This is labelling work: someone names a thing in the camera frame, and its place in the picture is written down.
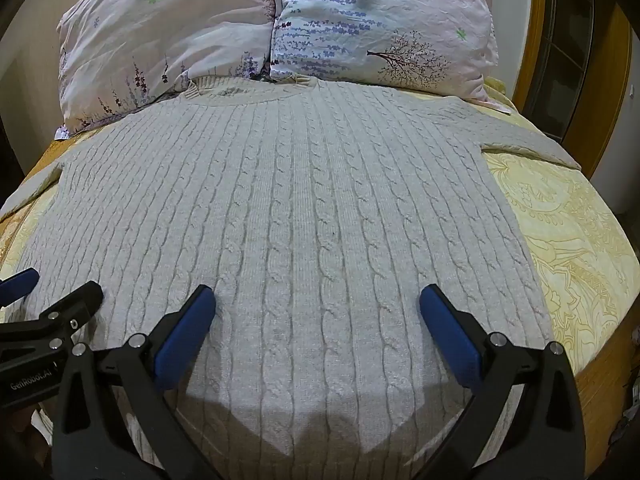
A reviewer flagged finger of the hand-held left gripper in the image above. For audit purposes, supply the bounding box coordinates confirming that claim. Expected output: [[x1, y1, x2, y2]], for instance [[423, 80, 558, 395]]
[[0, 268, 41, 307], [0, 281, 104, 357]]

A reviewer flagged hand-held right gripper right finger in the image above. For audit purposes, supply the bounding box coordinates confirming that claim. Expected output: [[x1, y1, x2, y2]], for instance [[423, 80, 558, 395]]
[[419, 284, 588, 480]]

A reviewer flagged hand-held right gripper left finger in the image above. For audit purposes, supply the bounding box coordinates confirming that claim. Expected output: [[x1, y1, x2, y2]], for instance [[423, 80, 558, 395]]
[[52, 284, 223, 480]]

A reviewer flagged cream cable-knit cushion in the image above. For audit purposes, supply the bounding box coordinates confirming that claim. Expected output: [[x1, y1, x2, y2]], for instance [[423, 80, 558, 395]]
[[0, 75, 583, 480]]

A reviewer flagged yellow patterned bedspread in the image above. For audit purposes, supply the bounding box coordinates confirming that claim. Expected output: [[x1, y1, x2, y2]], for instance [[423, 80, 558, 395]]
[[0, 77, 640, 480]]

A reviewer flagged wooden headboard shelf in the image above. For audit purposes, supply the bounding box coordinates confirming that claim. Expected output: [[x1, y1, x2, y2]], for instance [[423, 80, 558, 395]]
[[570, 327, 640, 478]]

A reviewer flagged floral pink white pillow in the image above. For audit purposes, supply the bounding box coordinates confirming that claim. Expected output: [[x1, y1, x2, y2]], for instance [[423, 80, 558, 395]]
[[54, 0, 501, 140]]

